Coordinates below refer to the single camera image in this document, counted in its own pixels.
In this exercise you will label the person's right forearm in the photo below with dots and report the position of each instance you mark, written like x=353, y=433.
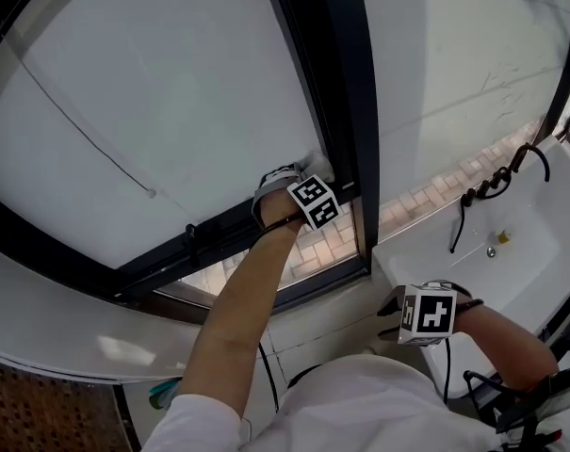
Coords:
x=506, y=346

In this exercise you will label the small yellow cup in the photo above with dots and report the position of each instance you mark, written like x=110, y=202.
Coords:
x=505, y=236

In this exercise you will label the person's left hand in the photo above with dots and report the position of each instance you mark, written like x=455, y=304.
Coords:
x=280, y=207

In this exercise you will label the black window frame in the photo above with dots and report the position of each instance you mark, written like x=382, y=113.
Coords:
x=341, y=64

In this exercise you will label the dark bronze faucet set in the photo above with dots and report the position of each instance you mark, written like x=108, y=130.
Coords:
x=534, y=151

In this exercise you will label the white bathtub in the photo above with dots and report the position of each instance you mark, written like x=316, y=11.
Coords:
x=525, y=271

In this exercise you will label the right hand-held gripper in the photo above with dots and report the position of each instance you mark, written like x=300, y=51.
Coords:
x=428, y=313

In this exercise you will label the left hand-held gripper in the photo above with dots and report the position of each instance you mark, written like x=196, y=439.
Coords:
x=317, y=203

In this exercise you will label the black chest rig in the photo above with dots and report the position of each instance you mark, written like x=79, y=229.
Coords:
x=525, y=408

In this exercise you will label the person's left forearm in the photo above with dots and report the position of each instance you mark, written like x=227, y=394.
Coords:
x=237, y=318

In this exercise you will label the person's white shirt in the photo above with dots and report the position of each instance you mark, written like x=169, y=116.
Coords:
x=360, y=408

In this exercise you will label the white cleaning cloth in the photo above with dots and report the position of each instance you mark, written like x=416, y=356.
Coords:
x=317, y=164

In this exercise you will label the metal drain plug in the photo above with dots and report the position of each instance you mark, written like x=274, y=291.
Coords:
x=491, y=252

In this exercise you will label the white roller blind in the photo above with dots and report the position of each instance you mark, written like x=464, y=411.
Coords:
x=171, y=87

